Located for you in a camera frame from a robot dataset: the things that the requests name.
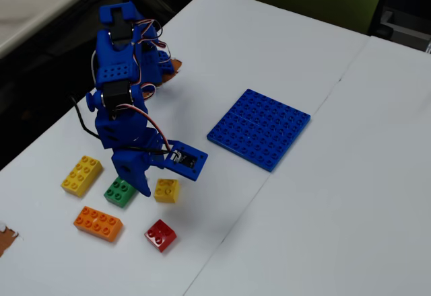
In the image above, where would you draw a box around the yellow 2x2 block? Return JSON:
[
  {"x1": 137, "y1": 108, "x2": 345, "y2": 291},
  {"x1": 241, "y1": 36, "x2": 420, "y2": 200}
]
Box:
[{"x1": 154, "y1": 178, "x2": 180, "y2": 205}]

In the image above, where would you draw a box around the black cable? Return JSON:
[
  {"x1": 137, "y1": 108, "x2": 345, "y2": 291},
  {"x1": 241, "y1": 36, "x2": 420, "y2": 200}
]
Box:
[{"x1": 68, "y1": 94, "x2": 171, "y2": 155}]

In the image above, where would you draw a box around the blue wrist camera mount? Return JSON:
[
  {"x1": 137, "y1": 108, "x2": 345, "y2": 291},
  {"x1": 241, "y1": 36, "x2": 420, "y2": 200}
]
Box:
[{"x1": 164, "y1": 139, "x2": 209, "y2": 182}]

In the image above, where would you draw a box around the white cable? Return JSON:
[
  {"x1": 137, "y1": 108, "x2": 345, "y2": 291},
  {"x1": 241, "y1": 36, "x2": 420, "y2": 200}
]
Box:
[{"x1": 90, "y1": 49, "x2": 99, "y2": 85}]

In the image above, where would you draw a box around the blue 8x8 base plate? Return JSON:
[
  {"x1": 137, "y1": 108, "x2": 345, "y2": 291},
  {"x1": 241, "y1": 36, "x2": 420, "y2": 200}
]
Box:
[{"x1": 206, "y1": 88, "x2": 311, "y2": 173}]

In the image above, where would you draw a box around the yellow 2x4 block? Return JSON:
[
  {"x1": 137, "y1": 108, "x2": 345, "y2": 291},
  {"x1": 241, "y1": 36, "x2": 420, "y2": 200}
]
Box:
[{"x1": 60, "y1": 155, "x2": 103, "y2": 198}]

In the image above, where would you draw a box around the orange 2x4 block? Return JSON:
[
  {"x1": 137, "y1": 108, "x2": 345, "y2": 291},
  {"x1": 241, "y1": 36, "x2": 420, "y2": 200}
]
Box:
[{"x1": 73, "y1": 206, "x2": 123, "y2": 244}]

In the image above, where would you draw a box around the red white servo wire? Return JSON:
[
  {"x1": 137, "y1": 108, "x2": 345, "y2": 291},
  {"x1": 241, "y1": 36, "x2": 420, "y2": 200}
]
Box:
[{"x1": 112, "y1": 104, "x2": 172, "y2": 153}]

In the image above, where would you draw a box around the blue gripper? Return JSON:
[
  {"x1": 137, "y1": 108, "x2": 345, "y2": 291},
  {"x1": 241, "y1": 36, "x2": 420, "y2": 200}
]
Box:
[{"x1": 110, "y1": 131, "x2": 171, "y2": 198}]

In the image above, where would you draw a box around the white background table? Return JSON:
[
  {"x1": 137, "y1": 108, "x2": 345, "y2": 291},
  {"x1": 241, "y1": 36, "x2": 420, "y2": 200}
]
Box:
[{"x1": 0, "y1": 0, "x2": 117, "y2": 59}]

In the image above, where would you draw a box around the green 2x4 block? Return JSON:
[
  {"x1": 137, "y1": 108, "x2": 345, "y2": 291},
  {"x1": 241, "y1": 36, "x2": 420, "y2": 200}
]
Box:
[{"x1": 103, "y1": 175, "x2": 139, "y2": 209}]

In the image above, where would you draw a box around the grey metal chair part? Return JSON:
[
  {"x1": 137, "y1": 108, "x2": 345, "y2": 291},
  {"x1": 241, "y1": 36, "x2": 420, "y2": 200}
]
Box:
[{"x1": 369, "y1": 6, "x2": 431, "y2": 54}]

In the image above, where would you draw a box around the red 2x2 block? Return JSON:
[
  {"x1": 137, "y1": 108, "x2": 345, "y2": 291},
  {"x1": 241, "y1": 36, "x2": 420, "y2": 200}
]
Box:
[{"x1": 143, "y1": 219, "x2": 178, "y2": 254}]

